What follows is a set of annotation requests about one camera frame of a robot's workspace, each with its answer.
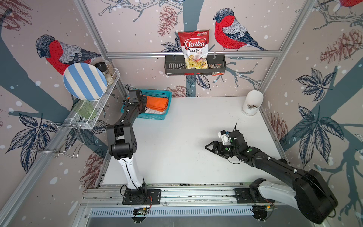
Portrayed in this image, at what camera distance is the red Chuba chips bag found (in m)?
0.81

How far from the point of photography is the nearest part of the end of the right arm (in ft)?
2.10

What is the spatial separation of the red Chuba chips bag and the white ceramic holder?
42 centimetres

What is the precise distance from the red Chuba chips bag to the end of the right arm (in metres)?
0.47

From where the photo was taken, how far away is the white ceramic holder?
103cm
